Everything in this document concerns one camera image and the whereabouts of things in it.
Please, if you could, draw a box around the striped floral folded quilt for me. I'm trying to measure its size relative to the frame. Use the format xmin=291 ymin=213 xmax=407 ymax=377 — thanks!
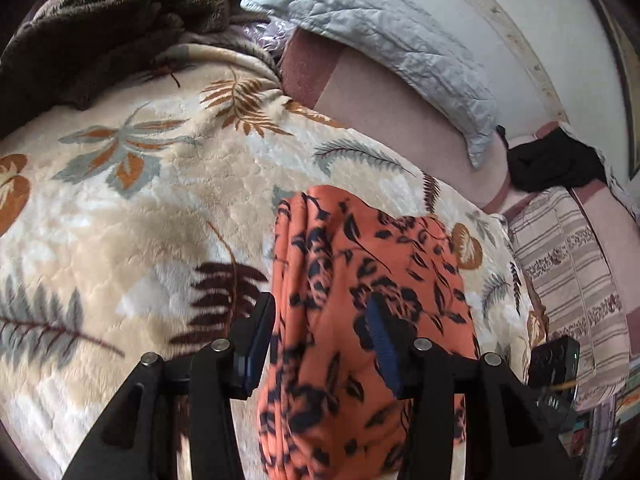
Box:
xmin=510 ymin=188 xmax=630 ymax=411

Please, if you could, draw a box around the orange floral blouse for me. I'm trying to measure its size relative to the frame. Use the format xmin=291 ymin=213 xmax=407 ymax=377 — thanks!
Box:
xmin=258 ymin=186 xmax=480 ymax=479

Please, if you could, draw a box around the black garment on headboard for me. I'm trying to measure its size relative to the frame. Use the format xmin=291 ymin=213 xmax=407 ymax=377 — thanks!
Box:
xmin=506 ymin=126 xmax=608 ymax=193

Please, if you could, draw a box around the pink headboard cushion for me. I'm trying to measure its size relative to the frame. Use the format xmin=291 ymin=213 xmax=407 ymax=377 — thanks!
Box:
xmin=281 ymin=29 xmax=639 ymax=352

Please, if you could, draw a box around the grey quilted pillow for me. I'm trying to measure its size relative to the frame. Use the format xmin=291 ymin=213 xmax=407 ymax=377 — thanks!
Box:
xmin=241 ymin=0 xmax=498 ymax=168

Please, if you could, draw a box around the dark brown fleece blanket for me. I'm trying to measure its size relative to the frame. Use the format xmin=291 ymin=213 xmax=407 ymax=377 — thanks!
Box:
xmin=1 ymin=0 xmax=268 ymax=136

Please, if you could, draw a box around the cream leaf print blanket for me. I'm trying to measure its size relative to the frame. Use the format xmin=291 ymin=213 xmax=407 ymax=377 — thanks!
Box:
xmin=1 ymin=46 xmax=535 ymax=479

